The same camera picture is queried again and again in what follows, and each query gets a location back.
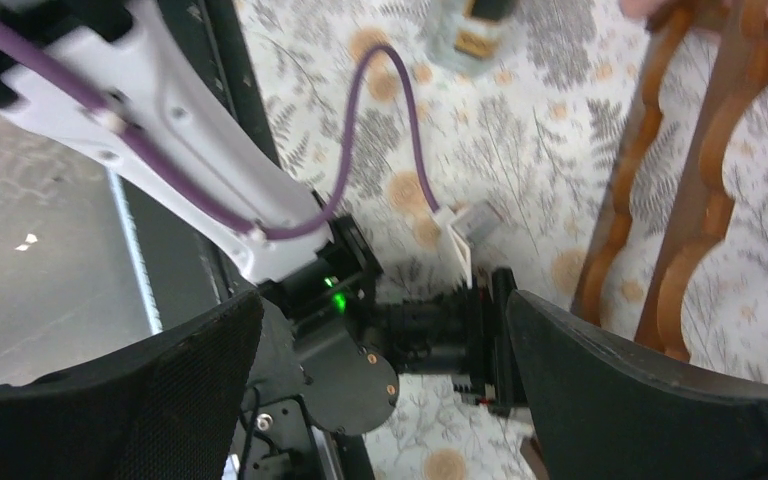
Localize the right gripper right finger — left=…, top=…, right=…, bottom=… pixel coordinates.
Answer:
left=507, top=290, right=768, bottom=479

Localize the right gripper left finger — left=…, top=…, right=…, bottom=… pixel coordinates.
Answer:
left=0, top=292, right=264, bottom=479

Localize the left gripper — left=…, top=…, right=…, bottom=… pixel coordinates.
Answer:
left=453, top=267, right=528, bottom=418

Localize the clear square liquor bottle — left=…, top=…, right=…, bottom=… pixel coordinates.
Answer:
left=425, top=0, right=519, bottom=77

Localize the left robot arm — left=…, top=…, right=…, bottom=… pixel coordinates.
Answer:
left=0, top=1, right=527, bottom=435

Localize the wooden wine rack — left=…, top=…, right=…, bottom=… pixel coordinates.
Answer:
left=572, top=1, right=768, bottom=383

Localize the floral tablecloth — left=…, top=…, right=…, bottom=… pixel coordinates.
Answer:
left=231, top=0, right=768, bottom=480

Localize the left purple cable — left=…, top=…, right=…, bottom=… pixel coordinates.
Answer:
left=0, top=0, right=442, bottom=242

